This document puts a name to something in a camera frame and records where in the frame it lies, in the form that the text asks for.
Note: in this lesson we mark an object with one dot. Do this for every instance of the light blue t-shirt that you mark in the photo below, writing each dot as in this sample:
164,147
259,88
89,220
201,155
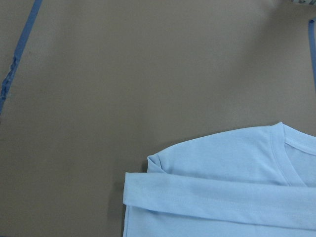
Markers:
250,182

